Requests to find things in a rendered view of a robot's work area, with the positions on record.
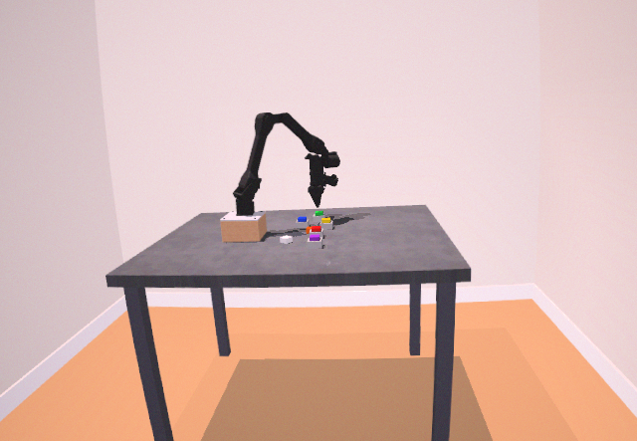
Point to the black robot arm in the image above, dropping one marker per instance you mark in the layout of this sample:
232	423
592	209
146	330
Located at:
250	181

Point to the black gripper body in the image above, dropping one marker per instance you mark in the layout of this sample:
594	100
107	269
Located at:
315	184

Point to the blue button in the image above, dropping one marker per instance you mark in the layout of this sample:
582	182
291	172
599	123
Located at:
302	222

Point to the yellow button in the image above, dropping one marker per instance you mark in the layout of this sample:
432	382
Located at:
326	224

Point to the red button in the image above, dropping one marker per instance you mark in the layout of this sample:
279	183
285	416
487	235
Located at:
316	230

